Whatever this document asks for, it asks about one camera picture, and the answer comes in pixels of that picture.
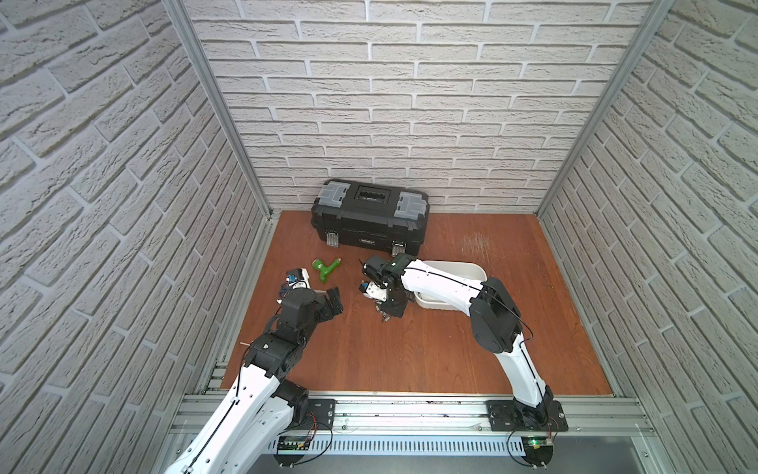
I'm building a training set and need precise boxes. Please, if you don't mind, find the white plastic storage box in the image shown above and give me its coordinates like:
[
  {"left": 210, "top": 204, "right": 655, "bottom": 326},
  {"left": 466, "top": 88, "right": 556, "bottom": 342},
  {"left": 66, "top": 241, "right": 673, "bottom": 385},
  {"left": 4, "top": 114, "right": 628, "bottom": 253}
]
[{"left": 415, "top": 260, "right": 488, "bottom": 311}]

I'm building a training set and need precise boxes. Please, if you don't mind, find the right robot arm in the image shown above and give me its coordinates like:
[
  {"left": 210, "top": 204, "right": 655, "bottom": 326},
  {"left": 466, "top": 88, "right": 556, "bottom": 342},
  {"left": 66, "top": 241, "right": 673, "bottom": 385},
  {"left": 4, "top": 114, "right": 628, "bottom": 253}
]
[{"left": 360, "top": 253, "right": 554, "bottom": 427}]

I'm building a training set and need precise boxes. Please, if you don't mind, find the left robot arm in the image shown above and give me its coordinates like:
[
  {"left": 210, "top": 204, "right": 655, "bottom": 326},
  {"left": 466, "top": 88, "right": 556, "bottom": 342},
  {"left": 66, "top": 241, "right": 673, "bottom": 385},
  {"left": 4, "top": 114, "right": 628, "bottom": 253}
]
[{"left": 166, "top": 288, "right": 343, "bottom": 473}]

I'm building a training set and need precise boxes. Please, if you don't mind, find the black plastic toolbox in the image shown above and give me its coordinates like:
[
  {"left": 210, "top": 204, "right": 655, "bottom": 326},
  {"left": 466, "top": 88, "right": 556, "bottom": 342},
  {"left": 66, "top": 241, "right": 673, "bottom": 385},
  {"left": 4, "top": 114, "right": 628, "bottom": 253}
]
[{"left": 311, "top": 179, "right": 430, "bottom": 257}]

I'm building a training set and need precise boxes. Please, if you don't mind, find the left controller board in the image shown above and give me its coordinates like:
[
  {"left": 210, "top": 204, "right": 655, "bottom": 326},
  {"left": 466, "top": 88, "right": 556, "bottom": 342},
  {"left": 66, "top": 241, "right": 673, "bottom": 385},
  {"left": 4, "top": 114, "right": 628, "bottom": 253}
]
[{"left": 274, "top": 434, "right": 312, "bottom": 467}]

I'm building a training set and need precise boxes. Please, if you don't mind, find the controller board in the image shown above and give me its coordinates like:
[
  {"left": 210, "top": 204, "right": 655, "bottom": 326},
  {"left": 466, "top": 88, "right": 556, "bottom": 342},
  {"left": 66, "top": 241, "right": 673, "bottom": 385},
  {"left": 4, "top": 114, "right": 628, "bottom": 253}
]
[
  {"left": 274, "top": 434, "right": 312, "bottom": 467},
  {"left": 521, "top": 438, "right": 555, "bottom": 469}
]

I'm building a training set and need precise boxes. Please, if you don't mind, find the right controller board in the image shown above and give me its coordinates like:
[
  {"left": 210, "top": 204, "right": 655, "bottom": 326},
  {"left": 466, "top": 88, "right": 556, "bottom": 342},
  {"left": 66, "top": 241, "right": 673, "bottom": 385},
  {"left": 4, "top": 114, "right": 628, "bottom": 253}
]
[{"left": 521, "top": 438, "right": 555, "bottom": 469}]

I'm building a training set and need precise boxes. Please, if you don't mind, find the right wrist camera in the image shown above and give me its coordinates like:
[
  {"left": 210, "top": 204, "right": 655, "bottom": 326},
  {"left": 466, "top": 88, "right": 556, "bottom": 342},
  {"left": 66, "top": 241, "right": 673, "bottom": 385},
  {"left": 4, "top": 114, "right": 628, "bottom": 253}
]
[{"left": 359, "top": 282, "right": 388, "bottom": 303}]

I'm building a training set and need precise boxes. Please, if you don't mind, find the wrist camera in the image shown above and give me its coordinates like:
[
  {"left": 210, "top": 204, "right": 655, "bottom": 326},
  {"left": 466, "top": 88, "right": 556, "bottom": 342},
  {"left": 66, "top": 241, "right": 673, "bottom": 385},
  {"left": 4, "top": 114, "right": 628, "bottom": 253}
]
[
  {"left": 284, "top": 268, "right": 310, "bottom": 290},
  {"left": 359, "top": 282, "right": 388, "bottom": 303}
]

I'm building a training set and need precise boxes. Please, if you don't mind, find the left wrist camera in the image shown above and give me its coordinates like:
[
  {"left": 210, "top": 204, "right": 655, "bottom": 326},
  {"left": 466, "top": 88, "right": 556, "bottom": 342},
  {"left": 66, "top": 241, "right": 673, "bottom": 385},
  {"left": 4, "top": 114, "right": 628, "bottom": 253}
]
[{"left": 284, "top": 268, "right": 310, "bottom": 290}]

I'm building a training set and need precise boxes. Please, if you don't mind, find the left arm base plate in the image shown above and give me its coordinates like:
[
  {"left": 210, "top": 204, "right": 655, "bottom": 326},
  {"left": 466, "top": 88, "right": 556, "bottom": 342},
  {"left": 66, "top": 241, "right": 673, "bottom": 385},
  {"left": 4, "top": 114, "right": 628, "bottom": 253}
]
[{"left": 287, "top": 398, "right": 337, "bottom": 430}]

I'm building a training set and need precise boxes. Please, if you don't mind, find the aluminium front rail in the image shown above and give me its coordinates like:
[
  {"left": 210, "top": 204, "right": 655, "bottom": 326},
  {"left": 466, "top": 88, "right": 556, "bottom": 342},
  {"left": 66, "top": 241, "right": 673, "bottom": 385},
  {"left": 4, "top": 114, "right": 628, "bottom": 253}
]
[{"left": 155, "top": 392, "right": 660, "bottom": 472}]

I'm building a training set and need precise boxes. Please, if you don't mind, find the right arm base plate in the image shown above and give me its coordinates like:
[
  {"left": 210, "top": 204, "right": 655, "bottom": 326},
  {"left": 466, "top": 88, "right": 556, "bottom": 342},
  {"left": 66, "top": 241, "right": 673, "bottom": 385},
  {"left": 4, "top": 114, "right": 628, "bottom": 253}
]
[{"left": 485, "top": 399, "right": 569, "bottom": 433}]

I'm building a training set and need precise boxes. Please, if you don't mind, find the left aluminium corner post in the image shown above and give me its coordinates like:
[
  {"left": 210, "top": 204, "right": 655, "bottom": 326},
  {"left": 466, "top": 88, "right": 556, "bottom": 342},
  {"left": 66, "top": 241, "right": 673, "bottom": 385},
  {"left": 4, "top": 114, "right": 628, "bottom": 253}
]
[{"left": 164, "top": 0, "right": 274, "bottom": 219}]

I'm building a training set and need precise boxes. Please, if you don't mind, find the aluminium corner post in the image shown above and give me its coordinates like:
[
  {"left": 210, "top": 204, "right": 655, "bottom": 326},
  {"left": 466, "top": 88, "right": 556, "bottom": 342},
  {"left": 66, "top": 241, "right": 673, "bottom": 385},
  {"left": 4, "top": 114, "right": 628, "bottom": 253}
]
[
  {"left": 164, "top": 0, "right": 274, "bottom": 219},
  {"left": 535, "top": 0, "right": 675, "bottom": 219}
]

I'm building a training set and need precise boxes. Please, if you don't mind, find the right aluminium corner post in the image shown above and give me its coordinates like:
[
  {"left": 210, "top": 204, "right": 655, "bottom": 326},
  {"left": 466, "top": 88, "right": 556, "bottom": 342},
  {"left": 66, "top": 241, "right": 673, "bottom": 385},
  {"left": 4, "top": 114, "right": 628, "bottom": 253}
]
[{"left": 535, "top": 0, "right": 675, "bottom": 219}]

